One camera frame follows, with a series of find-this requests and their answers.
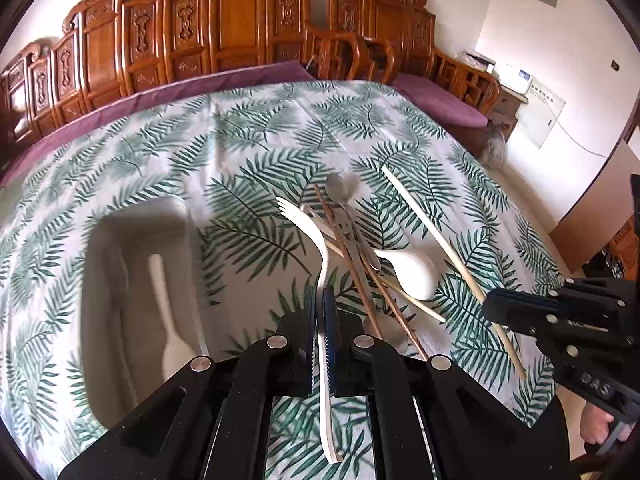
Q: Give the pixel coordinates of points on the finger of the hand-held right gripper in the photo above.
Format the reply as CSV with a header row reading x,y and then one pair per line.
x,y
575,340
520,302

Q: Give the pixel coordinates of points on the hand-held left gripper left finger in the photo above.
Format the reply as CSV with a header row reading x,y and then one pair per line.
x,y
313,360

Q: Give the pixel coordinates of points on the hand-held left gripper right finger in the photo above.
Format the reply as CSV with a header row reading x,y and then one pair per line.
x,y
331,340

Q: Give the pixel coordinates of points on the light bamboo chopstick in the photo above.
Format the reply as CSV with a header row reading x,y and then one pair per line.
x,y
430,230
420,305

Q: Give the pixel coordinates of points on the large white spoon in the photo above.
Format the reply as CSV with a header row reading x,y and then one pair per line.
x,y
415,275

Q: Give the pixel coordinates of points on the white plastic fork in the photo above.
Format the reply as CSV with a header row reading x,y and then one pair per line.
x,y
312,232

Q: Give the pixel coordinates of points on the white rectangular tray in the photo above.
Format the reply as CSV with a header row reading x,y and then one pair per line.
x,y
125,260

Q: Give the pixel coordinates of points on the person's right hand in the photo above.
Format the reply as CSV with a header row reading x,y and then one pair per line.
x,y
596,425

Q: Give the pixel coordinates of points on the brown wooden chopstick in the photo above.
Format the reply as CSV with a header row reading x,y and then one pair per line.
x,y
400,320
372,312

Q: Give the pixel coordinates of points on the brown wicker chair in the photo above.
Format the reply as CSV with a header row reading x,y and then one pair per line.
x,y
625,245

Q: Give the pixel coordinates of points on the brown cardboard board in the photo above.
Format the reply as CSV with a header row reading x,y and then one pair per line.
x,y
595,210

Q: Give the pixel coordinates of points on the small white plastic spoon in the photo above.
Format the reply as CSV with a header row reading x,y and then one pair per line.
x,y
172,345

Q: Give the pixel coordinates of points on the metal spoon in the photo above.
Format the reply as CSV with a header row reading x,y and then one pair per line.
x,y
340,189

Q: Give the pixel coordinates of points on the crumpled plastic bag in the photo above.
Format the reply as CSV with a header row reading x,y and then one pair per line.
x,y
495,146

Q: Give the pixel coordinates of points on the wooden side table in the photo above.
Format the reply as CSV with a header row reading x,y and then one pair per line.
x,y
507,110

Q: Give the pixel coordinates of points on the purple armchair cushion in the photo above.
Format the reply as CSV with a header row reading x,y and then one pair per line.
x,y
440,97

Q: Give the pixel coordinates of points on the white box device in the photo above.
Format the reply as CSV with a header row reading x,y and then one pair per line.
x,y
510,77

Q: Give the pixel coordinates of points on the leaf print tablecloth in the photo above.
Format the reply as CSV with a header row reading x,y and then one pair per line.
x,y
250,125

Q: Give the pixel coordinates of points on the long purple sofa mat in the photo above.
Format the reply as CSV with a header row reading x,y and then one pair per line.
x,y
150,97

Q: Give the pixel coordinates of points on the carved wooden armchair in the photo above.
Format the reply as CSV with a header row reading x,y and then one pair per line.
x,y
390,10

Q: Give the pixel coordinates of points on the carved wooden sofa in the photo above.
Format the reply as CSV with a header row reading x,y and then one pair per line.
x,y
235,20

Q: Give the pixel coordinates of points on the white wall electrical panel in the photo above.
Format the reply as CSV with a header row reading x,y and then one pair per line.
x,y
542,110

